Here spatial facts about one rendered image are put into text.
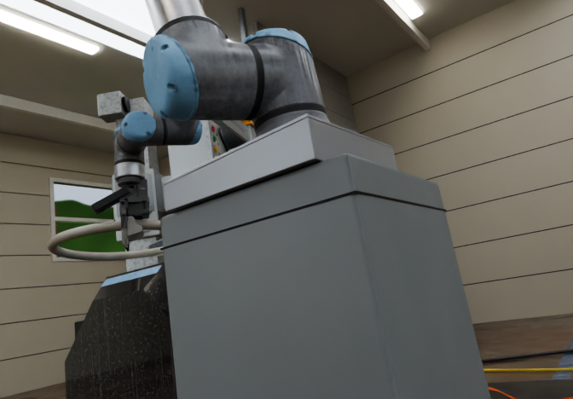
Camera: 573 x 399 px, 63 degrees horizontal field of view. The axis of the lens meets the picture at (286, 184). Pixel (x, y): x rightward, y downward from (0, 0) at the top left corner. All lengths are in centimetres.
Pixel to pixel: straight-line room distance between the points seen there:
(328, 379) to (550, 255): 591
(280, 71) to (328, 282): 43
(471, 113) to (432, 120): 54
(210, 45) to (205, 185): 26
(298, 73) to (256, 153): 25
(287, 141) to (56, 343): 794
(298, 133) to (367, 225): 17
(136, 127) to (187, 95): 57
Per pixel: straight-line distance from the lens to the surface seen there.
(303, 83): 92
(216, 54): 86
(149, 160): 298
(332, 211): 65
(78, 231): 150
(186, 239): 83
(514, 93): 682
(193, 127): 145
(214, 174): 77
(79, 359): 200
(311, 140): 66
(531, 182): 656
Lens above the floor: 66
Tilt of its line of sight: 14 degrees up
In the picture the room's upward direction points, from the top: 9 degrees counter-clockwise
